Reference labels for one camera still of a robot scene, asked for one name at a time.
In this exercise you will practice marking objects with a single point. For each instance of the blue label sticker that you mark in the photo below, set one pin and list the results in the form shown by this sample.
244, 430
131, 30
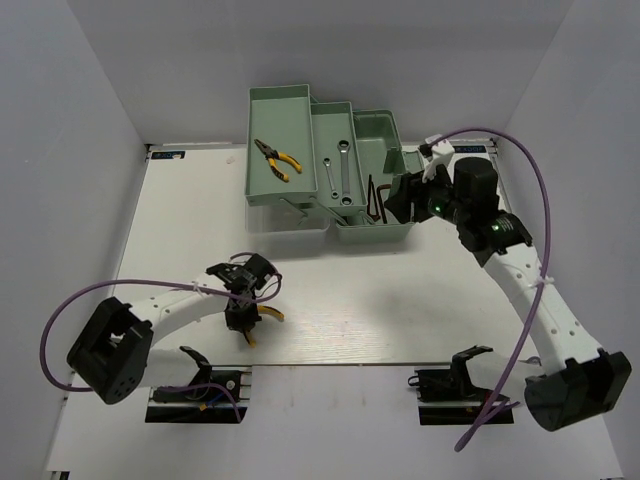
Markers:
167, 155
470, 149

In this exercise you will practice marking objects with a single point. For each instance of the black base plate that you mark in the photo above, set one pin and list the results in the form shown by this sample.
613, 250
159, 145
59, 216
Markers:
441, 402
204, 406

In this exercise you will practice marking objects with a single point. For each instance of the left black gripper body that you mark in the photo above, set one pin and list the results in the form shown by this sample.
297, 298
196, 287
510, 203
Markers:
238, 317

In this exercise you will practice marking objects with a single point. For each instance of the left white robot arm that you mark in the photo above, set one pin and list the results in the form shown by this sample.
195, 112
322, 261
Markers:
117, 350

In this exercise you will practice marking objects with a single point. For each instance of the green cantilever toolbox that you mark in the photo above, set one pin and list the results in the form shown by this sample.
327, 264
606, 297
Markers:
313, 165

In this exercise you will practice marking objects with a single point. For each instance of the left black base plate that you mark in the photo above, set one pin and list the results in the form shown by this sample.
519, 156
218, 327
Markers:
204, 406

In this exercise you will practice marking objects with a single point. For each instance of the straight brown hex key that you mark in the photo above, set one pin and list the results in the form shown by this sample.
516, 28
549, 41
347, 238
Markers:
371, 199

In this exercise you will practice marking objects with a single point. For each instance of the bent brown hex key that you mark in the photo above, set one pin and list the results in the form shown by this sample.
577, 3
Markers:
380, 190

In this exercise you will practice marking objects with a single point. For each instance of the left blue label sticker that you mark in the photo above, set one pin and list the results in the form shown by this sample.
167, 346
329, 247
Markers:
167, 155

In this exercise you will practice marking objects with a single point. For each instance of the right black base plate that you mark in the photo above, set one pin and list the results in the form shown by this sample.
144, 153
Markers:
441, 402

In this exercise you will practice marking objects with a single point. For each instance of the large silver ratchet wrench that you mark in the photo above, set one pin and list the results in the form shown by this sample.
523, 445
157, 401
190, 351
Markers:
344, 148

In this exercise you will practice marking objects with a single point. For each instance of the right blue label sticker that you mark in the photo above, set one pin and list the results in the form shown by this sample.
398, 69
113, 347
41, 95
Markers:
470, 149

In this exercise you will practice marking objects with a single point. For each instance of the small silver wrench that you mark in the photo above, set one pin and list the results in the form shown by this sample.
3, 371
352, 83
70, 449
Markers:
328, 168

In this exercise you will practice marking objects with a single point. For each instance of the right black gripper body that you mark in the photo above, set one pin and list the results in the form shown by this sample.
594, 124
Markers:
432, 198

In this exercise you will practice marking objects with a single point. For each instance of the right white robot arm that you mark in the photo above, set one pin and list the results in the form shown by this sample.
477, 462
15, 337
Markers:
579, 379

